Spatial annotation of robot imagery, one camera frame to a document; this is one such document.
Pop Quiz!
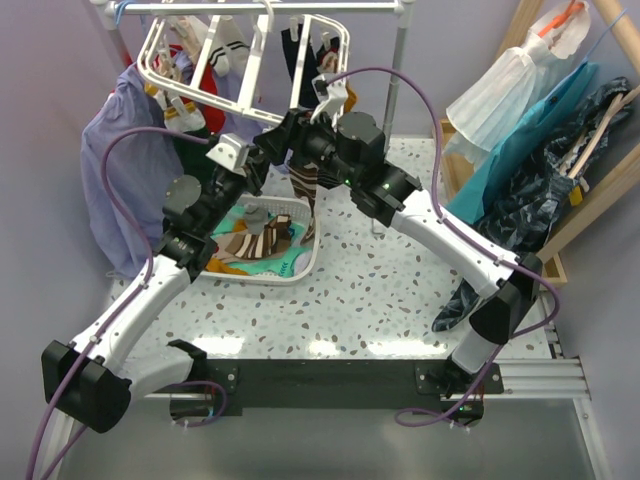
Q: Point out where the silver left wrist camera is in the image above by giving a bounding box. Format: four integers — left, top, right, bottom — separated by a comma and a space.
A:
206, 134, 249, 174

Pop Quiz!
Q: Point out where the white perforated laundry basket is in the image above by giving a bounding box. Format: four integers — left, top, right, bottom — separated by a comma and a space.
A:
201, 195, 320, 285

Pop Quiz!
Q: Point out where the lavender hanging shirt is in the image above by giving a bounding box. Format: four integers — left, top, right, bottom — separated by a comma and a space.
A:
80, 66, 184, 278

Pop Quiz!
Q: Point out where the wooden clothes rack frame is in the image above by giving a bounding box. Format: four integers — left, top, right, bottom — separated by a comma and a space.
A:
441, 0, 639, 289

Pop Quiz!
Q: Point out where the grey sock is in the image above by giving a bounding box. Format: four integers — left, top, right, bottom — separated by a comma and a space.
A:
243, 203, 269, 235

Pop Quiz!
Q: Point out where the navy patterned hanging sock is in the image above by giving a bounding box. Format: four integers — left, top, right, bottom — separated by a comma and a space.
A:
281, 22, 319, 109

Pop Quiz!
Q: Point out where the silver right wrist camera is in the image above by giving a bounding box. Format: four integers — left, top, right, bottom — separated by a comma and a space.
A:
310, 73, 348, 124

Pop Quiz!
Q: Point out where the white clip sock hanger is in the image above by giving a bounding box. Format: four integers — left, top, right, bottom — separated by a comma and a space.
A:
136, 15, 350, 133

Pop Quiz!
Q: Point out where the mint green sock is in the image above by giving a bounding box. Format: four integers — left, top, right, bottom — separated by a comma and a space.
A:
212, 206, 312, 279

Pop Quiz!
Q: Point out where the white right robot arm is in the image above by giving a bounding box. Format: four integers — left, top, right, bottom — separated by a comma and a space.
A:
253, 109, 542, 393

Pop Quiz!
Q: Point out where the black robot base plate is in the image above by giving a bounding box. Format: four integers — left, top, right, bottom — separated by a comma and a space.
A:
162, 359, 504, 426

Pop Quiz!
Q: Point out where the white pleated hanging garment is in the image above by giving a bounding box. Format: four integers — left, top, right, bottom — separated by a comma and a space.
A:
443, 1, 591, 167

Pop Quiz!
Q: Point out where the white black-striped hanging sock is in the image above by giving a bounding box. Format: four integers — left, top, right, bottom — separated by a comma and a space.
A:
209, 16, 249, 78

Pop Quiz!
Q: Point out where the light blue wire hanger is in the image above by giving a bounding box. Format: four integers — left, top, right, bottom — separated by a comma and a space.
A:
114, 0, 135, 27

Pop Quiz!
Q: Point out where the mustard yellow sock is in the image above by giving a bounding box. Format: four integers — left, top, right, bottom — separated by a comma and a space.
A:
205, 257, 248, 276

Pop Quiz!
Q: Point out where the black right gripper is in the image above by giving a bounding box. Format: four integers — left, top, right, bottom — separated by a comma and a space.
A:
255, 104, 361, 187

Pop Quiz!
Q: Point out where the dark blue patterned garment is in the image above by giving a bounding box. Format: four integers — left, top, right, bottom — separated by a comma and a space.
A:
431, 75, 640, 334

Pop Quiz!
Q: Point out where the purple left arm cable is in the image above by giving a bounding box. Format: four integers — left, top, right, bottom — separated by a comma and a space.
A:
24, 125, 229, 480

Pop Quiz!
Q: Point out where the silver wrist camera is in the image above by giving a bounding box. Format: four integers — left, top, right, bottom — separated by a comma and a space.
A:
206, 134, 249, 174
310, 73, 348, 124

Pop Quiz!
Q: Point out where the brown patterned sock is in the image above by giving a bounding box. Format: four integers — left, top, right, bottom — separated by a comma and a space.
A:
289, 165, 318, 243
213, 215, 292, 263

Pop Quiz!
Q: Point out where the red hanging garment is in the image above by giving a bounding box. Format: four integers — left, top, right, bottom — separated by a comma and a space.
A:
123, 45, 182, 97

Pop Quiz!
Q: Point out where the dark green dotted sock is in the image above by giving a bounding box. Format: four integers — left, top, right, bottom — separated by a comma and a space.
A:
164, 102, 216, 186

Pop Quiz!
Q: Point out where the teal hanging shirt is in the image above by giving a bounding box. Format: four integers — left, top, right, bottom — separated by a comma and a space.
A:
447, 61, 598, 224

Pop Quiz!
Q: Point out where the santa patterned hanging sock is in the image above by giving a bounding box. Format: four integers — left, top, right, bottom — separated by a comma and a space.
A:
316, 37, 358, 113

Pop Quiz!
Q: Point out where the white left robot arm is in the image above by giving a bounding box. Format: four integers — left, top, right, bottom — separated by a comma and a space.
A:
41, 147, 270, 433

